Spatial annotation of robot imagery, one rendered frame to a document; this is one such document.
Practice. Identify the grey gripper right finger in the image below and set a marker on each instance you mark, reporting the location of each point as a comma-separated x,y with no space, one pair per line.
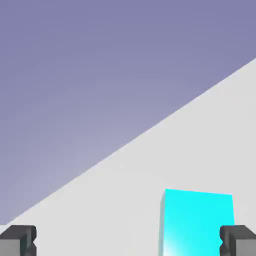
238,240

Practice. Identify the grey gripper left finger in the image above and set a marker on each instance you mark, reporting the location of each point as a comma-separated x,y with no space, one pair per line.
18,240

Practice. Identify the large cyan box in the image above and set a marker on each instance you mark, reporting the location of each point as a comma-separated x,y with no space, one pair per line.
192,220

